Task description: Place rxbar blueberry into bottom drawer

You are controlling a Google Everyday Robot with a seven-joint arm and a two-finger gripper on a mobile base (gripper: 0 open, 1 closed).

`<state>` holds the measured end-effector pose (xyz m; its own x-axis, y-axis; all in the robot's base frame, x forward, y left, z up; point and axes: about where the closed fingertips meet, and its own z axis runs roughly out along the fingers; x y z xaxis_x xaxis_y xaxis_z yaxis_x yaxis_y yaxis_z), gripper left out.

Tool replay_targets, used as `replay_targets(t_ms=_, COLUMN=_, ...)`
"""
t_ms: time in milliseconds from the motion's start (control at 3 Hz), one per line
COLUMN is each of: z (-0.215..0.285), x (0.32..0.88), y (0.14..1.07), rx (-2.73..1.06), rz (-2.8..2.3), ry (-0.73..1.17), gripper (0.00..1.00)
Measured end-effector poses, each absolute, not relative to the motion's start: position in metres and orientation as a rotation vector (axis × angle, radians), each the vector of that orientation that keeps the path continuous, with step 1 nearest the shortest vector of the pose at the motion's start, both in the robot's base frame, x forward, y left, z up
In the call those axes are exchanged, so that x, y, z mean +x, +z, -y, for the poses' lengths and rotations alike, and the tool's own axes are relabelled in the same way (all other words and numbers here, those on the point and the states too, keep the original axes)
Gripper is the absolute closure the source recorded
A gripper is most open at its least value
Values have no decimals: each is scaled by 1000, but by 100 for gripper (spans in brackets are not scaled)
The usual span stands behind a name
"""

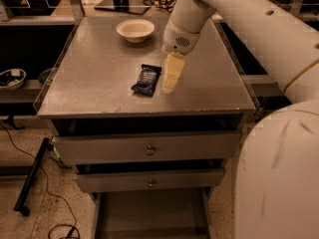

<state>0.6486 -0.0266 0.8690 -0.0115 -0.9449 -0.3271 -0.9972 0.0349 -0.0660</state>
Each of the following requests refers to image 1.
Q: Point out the dark round bowl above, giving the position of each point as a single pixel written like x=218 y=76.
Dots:
x=47 y=76

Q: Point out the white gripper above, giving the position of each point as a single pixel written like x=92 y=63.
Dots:
x=176 y=39

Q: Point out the grey top drawer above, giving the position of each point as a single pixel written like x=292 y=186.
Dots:
x=117 y=140

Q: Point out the white paper bowl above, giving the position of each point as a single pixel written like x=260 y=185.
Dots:
x=135 y=30

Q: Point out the grey drawer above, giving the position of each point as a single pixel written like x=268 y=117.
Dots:
x=153 y=214
x=117 y=140
x=113 y=177

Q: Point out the grey drawer cabinet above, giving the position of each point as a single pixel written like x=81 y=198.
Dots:
x=95 y=78

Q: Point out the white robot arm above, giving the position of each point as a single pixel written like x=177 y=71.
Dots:
x=277 y=177

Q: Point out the grey bottom drawer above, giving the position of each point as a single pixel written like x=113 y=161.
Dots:
x=153 y=214

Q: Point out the black monitor stand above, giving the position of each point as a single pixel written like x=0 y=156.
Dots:
x=136 y=7

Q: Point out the black bar on floor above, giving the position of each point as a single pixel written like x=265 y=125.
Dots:
x=20 y=203

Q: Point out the grey middle drawer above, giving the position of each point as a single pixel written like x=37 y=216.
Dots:
x=113 y=177

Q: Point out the white bowl with items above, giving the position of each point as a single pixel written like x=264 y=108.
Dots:
x=12 y=79

